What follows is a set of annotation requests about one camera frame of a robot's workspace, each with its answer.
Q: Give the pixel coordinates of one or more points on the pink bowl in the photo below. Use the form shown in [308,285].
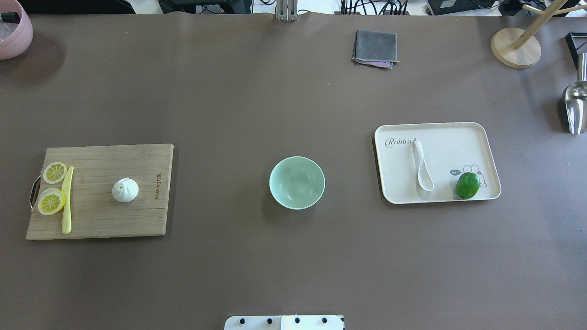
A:
[20,39]

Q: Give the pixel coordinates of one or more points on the folded grey cloth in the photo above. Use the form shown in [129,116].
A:
[375,48]

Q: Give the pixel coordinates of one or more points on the white ceramic soup spoon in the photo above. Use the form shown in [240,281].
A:
[424,178]

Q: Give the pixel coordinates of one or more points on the green lime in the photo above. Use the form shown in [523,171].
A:
[468,185]

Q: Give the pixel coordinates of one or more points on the metal scoop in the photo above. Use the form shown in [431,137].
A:
[575,96]

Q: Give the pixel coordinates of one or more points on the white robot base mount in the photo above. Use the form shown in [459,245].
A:
[285,322]

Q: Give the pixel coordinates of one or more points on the aluminium frame post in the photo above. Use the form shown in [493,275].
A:
[286,10]

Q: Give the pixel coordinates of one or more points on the light green ceramic bowl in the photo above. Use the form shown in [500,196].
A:
[297,182]

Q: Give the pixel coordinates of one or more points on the upper lemon slice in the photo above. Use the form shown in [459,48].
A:
[54,172]

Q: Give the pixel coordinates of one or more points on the yellow plastic knife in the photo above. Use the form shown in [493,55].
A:
[66,220]

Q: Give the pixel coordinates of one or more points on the lower lemon slice stack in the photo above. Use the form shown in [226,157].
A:
[51,201]

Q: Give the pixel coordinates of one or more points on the cream rabbit serving tray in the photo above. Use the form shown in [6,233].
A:
[449,150]

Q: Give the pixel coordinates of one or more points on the wooden mug tree stand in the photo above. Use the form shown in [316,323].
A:
[518,48]

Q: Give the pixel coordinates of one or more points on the wooden cutting board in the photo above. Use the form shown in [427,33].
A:
[95,213]

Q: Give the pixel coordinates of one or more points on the white steamed bun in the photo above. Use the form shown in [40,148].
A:
[125,190]

